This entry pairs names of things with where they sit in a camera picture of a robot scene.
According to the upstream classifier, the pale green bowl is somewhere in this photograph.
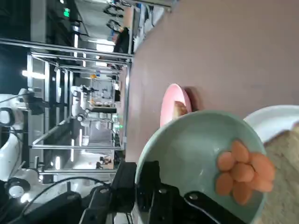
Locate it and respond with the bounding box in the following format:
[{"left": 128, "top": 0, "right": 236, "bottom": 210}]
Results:
[{"left": 135, "top": 110, "right": 268, "bottom": 224}]

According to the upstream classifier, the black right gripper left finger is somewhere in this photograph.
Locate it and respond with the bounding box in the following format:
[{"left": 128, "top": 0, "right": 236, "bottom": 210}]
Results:
[{"left": 14, "top": 160, "right": 137, "bottom": 224}]

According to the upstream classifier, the pink round plate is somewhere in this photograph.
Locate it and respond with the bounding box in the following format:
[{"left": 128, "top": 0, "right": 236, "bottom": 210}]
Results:
[{"left": 160, "top": 83, "right": 192, "bottom": 128}]

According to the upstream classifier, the brown bread slice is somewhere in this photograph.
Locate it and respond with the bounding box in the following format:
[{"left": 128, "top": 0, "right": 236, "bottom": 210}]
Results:
[
  {"left": 251, "top": 129, "right": 299, "bottom": 224},
  {"left": 174, "top": 100, "right": 188, "bottom": 117}
]

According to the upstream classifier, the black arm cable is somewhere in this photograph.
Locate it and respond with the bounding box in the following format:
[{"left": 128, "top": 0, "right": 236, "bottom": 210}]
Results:
[{"left": 22, "top": 176, "right": 113, "bottom": 215}]

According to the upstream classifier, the white round plate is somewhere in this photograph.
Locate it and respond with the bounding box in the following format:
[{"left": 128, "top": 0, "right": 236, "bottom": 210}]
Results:
[{"left": 242, "top": 105, "right": 299, "bottom": 144}]

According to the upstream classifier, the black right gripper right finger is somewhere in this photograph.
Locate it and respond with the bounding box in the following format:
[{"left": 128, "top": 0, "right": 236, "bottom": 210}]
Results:
[{"left": 136, "top": 160, "right": 248, "bottom": 224}]

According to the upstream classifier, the aluminium frame cage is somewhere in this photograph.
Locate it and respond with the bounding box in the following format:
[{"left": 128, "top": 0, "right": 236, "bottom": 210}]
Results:
[{"left": 0, "top": 38, "right": 134, "bottom": 175}]

